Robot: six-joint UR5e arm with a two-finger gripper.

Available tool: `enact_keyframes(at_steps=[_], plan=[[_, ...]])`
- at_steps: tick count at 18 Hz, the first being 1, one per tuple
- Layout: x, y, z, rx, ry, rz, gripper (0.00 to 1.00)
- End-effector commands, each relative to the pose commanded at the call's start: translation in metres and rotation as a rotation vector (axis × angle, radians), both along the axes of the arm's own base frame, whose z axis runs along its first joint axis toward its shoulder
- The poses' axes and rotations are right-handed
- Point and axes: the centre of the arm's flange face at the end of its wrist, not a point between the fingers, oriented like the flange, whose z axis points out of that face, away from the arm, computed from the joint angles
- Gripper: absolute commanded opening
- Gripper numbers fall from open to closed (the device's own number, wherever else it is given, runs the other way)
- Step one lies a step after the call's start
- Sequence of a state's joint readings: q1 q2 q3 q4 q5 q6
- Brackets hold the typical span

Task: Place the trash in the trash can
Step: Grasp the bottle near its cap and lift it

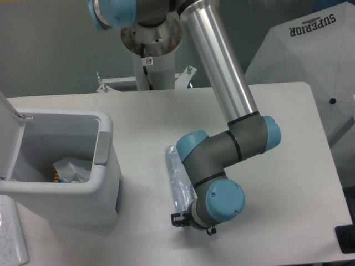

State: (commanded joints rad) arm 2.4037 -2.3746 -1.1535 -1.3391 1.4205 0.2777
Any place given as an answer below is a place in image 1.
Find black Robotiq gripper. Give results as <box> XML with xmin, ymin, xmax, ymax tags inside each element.
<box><xmin>171</xmin><ymin>204</ymin><xmax>193</xmax><ymax>227</ymax></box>

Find crushed clear plastic bottle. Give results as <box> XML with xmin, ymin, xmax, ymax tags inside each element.
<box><xmin>165</xmin><ymin>145</ymin><xmax>196</xmax><ymax>214</ymax></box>

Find white plastic wrapper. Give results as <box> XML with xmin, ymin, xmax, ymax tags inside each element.
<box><xmin>53</xmin><ymin>157</ymin><xmax>92</xmax><ymax>183</ymax></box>

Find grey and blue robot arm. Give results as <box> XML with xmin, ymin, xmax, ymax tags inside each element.
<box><xmin>87</xmin><ymin>1</ymin><xmax>281</xmax><ymax>235</ymax></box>

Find white plastic trash can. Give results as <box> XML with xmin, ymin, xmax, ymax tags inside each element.
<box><xmin>1</xmin><ymin>96</ymin><xmax>121</xmax><ymax>224</ymax></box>

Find yellow blue snack packet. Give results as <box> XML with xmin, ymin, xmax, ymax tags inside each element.
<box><xmin>53</xmin><ymin>171</ymin><xmax>62</xmax><ymax>183</ymax></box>

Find white notepad with handwriting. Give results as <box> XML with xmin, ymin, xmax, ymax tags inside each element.
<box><xmin>1</xmin><ymin>195</ymin><xmax>29</xmax><ymax>265</ymax></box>

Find black device at table edge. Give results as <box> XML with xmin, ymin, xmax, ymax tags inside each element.
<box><xmin>335</xmin><ymin>225</ymin><xmax>354</xmax><ymax>254</ymax></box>

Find white Superior umbrella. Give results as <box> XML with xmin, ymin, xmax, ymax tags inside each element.
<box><xmin>246</xmin><ymin>2</ymin><xmax>354</xmax><ymax>146</ymax></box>

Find white metal base frame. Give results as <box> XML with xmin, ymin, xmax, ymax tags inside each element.
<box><xmin>96</xmin><ymin>65</ymin><xmax>197</xmax><ymax>93</ymax></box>

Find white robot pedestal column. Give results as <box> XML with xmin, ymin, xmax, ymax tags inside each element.
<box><xmin>121</xmin><ymin>14</ymin><xmax>182</xmax><ymax>90</ymax></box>

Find black pedestal cable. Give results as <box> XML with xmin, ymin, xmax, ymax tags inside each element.
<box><xmin>140</xmin><ymin>43</ymin><xmax>154</xmax><ymax>91</ymax></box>

